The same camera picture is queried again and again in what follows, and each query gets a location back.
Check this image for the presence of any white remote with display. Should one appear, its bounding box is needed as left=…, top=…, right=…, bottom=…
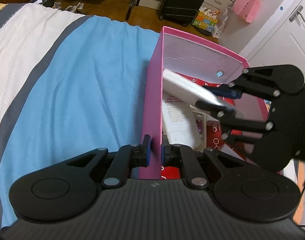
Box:
left=162, top=94, right=203, bottom=150

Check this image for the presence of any white door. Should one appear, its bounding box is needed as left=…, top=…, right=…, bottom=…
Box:
left=245, top=0, right=305, bottom=68

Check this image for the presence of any pink paper bag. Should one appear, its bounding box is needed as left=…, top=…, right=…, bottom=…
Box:
left=231, top=0, right=260, bottom=23

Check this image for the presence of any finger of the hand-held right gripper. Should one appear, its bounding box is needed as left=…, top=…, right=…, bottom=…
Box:
left=195, top=100, right=274, bottom=155
left=202, top=65, right=283, bottom=100

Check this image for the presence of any plain white remote control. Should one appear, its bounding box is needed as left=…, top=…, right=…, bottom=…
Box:
left=162, top=69, right=236, bottom=113

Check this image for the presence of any white plastic bag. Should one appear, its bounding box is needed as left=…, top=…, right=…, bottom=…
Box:
left=212, top=6, right=230, bottom=38

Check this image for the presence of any white remote with pink buttons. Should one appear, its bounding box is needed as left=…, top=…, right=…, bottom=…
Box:
left=191, top=106, right=209, bottom=153

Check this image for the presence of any black suitcase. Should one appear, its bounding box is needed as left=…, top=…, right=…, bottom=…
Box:
left=159, top=0, right=210, bottom=27

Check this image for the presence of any pink cardboard box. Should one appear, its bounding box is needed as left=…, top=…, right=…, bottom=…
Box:
left=137, top=26, right=286, bottom=180

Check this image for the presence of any black clothes rack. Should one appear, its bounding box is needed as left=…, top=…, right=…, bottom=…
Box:
left=105, top=0, right=142, bottom=20

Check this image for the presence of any colourful gift bag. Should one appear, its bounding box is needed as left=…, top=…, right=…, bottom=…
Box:
left=192, top=8, right=220, bottom=33

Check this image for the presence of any red patterned box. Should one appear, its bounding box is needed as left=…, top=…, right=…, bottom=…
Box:
left=160, top=72, right=271, bottom=180

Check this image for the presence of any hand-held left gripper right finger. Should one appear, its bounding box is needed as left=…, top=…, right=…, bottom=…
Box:
left=161, top=134, right=245, bottom=190

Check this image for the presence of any metal door handle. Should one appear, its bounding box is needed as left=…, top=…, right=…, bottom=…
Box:
left=289, top=5, right=305, bottom=23

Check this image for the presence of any striped bedsheet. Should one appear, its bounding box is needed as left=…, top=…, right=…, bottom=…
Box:
left=0, top=2, right=160, bottom=233

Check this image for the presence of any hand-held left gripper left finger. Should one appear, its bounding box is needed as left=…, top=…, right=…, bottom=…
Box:
left=55, top=134, right=152, bottom=189

